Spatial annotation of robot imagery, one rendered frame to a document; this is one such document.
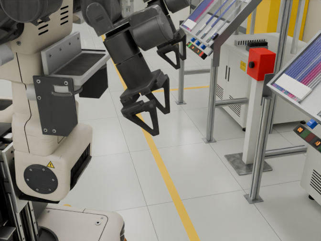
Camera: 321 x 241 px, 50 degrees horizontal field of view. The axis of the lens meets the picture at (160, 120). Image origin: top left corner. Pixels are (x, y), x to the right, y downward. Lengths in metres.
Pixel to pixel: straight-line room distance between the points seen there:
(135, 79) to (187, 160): 1.79
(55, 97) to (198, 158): 1.69
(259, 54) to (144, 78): 1.46
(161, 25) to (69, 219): 1.12
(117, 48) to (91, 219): 1.03
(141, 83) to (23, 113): 0.45
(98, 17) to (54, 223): 1.10
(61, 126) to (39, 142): 0.11
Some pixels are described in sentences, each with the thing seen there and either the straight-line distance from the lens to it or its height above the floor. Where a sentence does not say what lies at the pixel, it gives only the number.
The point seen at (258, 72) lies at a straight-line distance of 2.10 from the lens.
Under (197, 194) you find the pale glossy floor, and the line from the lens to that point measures 2.13.
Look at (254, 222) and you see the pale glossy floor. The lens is 2.01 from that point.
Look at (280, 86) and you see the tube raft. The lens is 1.72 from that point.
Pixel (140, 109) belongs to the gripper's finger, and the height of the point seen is 1.05.
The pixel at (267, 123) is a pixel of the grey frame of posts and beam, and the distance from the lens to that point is 1.89.
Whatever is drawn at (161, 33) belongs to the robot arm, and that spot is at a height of 1.18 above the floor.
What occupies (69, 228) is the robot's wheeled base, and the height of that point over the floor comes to 0.28.
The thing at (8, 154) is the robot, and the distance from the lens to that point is 1.13.
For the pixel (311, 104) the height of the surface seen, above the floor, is 0.74.
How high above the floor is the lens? 1.32
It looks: 26 degrees down
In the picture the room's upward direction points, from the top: straight up
